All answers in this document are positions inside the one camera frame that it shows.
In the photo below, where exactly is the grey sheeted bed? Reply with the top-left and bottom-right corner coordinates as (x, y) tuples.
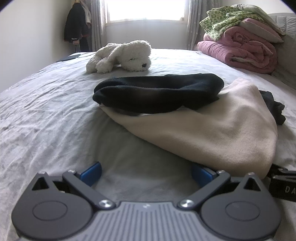
(0, 47), (296, 241)

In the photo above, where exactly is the hanging light garment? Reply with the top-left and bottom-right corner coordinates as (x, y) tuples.
(80, 0), (92, 25)

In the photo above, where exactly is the beige black-sleeved bear shirt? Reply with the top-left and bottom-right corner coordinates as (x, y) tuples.
(92, 73), (286, 180)

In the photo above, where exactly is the green patterned blanket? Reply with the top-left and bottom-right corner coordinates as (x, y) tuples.
(199, 6), (259, 42)

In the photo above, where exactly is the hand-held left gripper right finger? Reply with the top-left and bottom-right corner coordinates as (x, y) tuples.
(177, 163), (263, 210)

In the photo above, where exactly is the grey curtain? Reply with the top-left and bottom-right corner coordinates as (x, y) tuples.
(186, 0), (208, 50)
(90, 0), (109, 52)

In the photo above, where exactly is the cream pillow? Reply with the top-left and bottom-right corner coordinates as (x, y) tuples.
(233, 3), (287, 36)

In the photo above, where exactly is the dark tablet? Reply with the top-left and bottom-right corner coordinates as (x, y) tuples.
(56, 54), (81, 62)

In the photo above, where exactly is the bright window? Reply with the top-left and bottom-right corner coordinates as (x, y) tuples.
(102, 0), (192, 24)

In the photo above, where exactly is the hanging dark coat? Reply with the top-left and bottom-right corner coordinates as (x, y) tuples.
(64, 2), (92, 52)

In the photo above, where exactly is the pink folded quilt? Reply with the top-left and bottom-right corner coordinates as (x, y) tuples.
(197, 26), (278, 75)

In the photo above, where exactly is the pink grey pillow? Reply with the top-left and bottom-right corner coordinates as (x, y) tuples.
(238, 18), (285, 43)

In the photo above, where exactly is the white plush dog toy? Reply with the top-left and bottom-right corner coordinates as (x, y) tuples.
(86, 40), (152, 74)

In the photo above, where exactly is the grey padded headboard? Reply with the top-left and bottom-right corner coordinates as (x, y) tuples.
(267, 13), (296, 81)

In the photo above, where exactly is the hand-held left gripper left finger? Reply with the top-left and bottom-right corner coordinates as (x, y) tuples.
(30, 161), (116, 210)

